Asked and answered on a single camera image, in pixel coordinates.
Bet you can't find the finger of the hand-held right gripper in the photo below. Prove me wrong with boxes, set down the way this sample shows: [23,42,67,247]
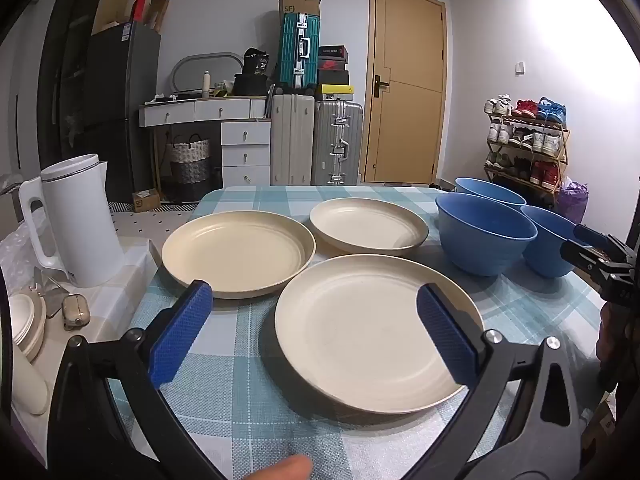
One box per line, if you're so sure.
[560,242,608,273]
[574,224,632,261]

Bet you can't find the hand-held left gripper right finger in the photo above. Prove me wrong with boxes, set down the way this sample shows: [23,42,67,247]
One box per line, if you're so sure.
[416,282,583,480]

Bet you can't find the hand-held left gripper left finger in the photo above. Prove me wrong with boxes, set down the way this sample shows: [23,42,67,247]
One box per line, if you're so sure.
[47,280,226,480]

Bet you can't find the blue bowl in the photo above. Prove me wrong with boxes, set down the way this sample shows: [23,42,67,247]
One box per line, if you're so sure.
[435,194,538,277]
[454,177,528,211]
[520,204,588,279]

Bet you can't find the cream round plate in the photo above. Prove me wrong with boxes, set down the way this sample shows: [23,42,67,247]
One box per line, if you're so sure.
[274,254,485,416]
[161,210,317,300]
[309,197,429,256]

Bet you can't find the person's right hand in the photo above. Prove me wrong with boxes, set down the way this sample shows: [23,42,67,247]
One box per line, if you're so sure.
[595,305,623,391]

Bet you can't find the person's left hand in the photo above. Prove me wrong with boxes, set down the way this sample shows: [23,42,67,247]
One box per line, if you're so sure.
[240,455,313,480]

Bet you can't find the purple plastic bag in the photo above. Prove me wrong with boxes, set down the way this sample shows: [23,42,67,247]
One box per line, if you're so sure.
[557,181,588,226]

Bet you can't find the teal checked tablecloth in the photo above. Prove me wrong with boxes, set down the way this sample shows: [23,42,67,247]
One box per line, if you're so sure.
[107,185,616,480]

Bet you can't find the translucent earbud case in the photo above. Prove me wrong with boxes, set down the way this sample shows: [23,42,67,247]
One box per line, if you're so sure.
[61,294,90,331]

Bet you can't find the black white patterned rug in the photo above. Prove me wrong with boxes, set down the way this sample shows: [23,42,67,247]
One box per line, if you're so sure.
[110,200,201,226]

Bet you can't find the small cardboard box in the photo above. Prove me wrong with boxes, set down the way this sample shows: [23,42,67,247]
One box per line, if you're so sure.
[132,189,161,212]

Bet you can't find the shoe rack with shoes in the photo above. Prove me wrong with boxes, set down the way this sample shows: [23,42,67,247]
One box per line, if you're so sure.
[484,94,568,186]

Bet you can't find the white electric kettle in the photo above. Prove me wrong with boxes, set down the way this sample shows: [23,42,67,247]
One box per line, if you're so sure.
[19,154,125,289]

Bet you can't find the white round lidded container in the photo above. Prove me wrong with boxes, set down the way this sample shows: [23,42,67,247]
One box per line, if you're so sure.
[7,292,48,363]

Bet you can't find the grey white woven basket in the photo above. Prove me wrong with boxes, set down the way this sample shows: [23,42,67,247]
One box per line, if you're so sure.
[166,134,211,186]

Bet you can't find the white dressing table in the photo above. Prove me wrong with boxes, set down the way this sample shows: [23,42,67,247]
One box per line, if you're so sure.
[139,96,273,188]

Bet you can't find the wooden door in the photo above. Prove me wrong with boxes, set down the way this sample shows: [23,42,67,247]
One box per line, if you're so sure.
[364,0,447,185]

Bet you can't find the beige suitcase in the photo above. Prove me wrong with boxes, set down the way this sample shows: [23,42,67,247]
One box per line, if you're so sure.
[270,92,316,187]

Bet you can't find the silver suitcase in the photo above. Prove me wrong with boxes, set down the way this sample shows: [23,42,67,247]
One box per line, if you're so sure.
[312,100,364,187]

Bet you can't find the black refrigerator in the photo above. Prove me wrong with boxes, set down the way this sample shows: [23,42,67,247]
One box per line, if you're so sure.
[85,22,162,203]

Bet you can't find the black storage box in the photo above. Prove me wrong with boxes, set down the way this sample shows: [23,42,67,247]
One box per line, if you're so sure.
[233,74,273,97]

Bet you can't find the arched grey-framed mirror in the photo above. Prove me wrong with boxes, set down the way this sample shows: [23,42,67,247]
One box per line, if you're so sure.
[171,51,244,100]

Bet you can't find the yellow black shoe box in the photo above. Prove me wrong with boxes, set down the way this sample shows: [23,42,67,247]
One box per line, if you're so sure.
[316,84,355,103]

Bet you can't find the black printed bag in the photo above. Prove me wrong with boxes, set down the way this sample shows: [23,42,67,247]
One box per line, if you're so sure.
[243,47,271,77]

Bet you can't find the teal suitcase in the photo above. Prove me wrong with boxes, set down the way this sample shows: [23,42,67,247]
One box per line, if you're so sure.
[279,11,319,92]

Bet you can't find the printed cardboard box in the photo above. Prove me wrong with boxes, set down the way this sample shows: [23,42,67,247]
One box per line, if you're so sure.
[278,0,321,16]

